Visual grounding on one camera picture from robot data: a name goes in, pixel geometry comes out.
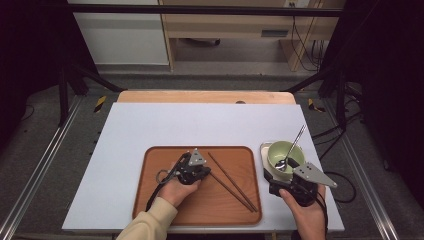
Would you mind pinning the black horizontal frame bar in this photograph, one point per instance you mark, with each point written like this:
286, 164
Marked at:
200, 10

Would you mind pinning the white table sheet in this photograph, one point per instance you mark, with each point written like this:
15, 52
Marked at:
200, 126

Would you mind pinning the black metal stand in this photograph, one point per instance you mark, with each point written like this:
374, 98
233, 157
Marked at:
63, 96
340, 100

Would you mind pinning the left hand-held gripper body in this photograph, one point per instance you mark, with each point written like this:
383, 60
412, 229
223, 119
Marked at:
196, 159

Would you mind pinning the black curtain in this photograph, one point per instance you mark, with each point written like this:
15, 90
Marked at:
386, 83
30, 50

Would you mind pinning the light wooden desk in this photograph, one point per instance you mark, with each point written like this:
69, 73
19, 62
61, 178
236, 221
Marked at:
233, 25

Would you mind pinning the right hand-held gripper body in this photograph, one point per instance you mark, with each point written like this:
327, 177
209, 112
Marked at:
311, 175

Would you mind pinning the yellow black floor tape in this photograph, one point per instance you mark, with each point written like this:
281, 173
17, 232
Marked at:
311, 104
100, 104

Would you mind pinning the person's left hand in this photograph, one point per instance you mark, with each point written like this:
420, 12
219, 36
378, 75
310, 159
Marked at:
176, 195

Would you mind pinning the brown wooden tray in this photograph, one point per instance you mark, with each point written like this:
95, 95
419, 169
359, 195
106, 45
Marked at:
233, 160

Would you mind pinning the aluminium floor rail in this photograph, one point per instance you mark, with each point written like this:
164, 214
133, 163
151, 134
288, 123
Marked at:
363, 170
40, 163

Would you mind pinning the white rectangular plate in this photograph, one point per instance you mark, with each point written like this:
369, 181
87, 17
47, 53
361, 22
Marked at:
264, 155

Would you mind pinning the white cabinet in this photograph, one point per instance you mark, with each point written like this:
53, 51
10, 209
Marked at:
123, 36

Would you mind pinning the light green bowl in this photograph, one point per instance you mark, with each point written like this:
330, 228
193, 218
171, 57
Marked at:
278, 153

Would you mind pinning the metal spoon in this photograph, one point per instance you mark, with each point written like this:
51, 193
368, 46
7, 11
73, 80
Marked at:
281, 165

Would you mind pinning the person's right hand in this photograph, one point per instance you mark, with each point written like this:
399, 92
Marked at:
306, 220

